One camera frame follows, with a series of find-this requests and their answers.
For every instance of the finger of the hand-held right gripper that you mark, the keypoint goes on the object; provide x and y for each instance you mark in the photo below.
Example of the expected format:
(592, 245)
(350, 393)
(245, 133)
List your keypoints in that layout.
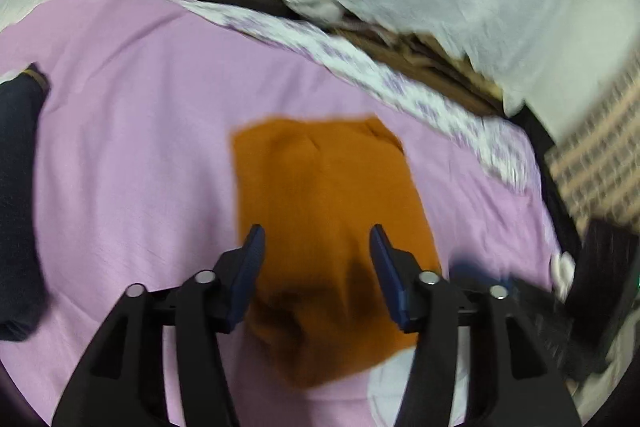
(537, 307)

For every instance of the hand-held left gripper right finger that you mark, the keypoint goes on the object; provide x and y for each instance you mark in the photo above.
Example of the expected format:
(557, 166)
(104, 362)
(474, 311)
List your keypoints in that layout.
(392, 279)

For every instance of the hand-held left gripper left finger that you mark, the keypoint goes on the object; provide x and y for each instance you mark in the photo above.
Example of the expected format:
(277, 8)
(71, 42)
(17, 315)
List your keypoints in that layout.
(247, 272)

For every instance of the orange garment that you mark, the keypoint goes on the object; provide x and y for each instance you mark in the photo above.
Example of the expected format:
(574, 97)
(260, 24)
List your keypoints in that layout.
(320, 187)

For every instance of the navy garment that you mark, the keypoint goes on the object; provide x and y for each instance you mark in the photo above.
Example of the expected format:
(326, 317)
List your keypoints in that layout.
(17, 207)

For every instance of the white garment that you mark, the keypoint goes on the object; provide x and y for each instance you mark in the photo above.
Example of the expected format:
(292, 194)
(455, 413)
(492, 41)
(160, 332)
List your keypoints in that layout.
(387, 377)

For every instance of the brown checked cloth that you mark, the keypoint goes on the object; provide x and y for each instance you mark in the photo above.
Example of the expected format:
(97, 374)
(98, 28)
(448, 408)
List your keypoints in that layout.
(595, 157)

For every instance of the lilac bedsheet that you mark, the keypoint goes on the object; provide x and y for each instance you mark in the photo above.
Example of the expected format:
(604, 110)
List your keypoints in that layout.
(135, 132)

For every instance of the floral white bedsheet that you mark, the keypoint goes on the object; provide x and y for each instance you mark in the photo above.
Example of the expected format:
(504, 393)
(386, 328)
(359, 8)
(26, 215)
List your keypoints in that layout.
(400, 87)

